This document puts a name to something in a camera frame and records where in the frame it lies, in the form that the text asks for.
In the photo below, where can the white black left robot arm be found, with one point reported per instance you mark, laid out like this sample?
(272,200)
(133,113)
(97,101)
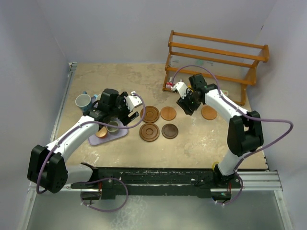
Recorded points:
(47,166)

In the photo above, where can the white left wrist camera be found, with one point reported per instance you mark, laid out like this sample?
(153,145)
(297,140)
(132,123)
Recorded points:
(133,101)

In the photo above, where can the olive green cup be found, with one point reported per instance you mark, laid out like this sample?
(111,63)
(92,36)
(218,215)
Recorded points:
(112,127)

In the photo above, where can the wooden shelf rack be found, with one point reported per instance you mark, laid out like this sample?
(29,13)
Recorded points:
(232,62)

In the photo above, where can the red white box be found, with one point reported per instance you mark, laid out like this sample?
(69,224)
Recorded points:
(168,85)

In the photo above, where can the dark walnut coaster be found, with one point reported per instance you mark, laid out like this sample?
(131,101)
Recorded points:
(169,131)

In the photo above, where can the green white box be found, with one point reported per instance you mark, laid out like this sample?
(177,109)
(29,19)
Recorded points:
(225,92)

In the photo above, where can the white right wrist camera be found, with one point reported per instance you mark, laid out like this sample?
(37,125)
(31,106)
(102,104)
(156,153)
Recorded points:
(181,88)

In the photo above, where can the large blue mug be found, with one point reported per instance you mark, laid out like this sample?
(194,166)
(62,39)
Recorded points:
(83,101)

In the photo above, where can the large brown grooved coaster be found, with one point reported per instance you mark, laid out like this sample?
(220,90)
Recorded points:
(149,132)

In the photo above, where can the large brown ringed coaster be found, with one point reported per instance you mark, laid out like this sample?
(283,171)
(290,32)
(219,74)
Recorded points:
(151,114)

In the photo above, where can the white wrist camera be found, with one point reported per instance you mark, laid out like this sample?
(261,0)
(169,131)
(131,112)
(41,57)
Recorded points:
(133,101)
(181,88)

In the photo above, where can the orange brown cup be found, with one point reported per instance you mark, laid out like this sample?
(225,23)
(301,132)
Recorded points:
(102,133)

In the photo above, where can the yellow tape roll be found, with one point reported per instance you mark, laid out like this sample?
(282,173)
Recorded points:
(214,165)

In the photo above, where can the light orange wood coaster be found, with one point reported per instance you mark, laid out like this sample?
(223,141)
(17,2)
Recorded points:
(208,113)

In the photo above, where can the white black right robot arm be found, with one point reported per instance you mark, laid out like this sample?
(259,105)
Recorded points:
(244,133)

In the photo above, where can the lavender plastic tray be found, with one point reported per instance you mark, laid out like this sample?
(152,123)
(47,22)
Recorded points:
(94,141)

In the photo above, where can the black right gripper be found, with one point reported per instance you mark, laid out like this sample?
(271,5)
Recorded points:
(183,104)

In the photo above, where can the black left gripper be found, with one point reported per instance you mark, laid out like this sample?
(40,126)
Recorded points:
(121,99)

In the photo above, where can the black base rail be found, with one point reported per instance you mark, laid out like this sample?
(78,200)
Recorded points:
(120,181)

